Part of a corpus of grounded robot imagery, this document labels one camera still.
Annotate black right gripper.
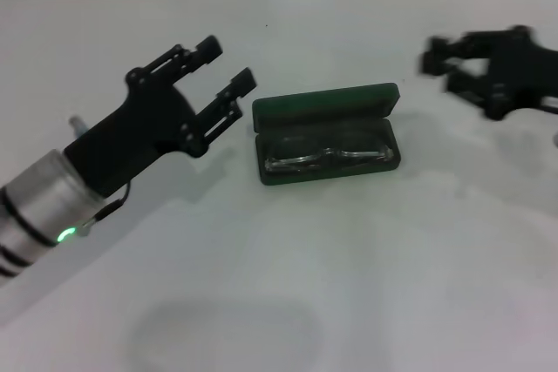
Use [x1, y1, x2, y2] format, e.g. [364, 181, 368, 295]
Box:
[419, 26, 558, 121]

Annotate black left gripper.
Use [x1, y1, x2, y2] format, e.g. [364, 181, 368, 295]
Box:
[63, 34, 259, 200]

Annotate green glasses case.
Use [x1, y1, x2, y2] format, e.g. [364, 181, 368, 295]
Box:
[251, 82, 401, 188]

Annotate clear white glasses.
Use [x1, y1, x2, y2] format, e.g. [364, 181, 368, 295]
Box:
[263, 134, 397, 175]

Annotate silver plug on left gripper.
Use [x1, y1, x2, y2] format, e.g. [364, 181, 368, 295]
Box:
[69, 115, 90, 138]

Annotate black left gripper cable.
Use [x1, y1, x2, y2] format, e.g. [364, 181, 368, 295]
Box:
[79, 179, 133, 238]

